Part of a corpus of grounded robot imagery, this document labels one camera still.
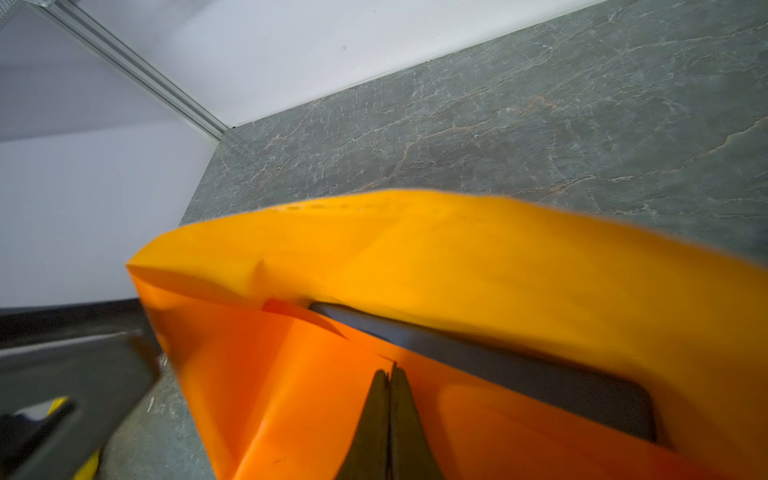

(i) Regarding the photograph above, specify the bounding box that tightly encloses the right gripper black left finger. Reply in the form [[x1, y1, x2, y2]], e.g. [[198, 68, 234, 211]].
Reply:
[[336, 370, 390, 480]]

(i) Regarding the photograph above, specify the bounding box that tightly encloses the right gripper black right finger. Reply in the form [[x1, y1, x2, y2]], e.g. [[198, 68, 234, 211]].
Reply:
[[389, 365, 444, 480]]

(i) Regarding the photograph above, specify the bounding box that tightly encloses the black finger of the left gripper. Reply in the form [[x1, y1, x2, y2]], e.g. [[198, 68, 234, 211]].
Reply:
[[1, 299, 161, 479]]

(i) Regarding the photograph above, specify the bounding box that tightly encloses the dark blue gift box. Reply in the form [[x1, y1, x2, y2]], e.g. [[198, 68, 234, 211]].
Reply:
[[310, 302, 657, 443]]

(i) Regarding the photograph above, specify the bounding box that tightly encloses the yellow banana bunch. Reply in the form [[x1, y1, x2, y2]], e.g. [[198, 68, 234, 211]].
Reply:
[[47, 397, 101, 480]]

